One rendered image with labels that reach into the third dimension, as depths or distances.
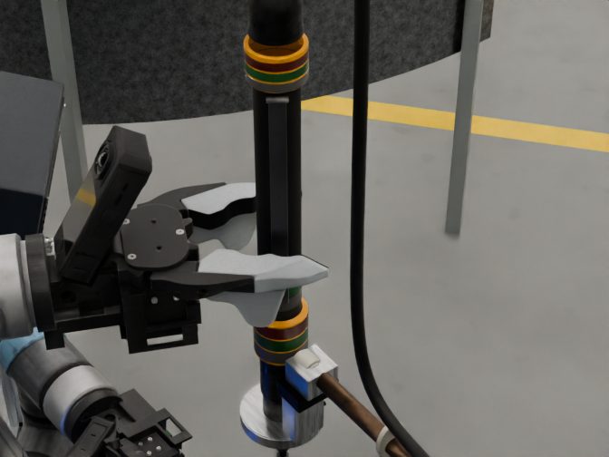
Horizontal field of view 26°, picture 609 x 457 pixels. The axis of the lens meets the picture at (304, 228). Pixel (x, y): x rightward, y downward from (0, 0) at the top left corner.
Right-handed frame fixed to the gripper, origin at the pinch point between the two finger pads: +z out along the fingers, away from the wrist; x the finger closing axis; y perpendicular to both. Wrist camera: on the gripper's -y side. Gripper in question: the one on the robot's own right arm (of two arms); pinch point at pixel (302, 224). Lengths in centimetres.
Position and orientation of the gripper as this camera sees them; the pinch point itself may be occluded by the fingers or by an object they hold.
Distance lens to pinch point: 97.3
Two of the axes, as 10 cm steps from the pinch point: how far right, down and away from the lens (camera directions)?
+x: 2.1, 6.2, -7.5
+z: 9.8, -1.4, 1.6
